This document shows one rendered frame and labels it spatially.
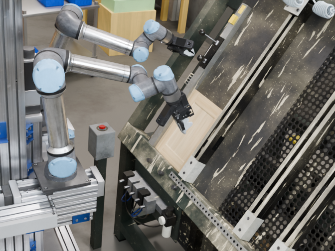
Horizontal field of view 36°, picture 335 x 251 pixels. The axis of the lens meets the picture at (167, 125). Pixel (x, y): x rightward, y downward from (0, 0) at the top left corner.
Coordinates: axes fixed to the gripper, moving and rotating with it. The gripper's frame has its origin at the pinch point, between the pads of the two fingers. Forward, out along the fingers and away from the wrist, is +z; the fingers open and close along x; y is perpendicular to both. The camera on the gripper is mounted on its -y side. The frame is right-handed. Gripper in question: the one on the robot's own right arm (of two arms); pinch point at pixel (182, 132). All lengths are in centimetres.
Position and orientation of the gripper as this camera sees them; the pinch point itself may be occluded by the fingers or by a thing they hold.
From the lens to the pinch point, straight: 231.5
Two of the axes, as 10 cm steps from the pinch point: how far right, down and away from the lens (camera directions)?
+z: 3.1, 7.0, 6.4
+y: 8.5, -5.1, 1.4
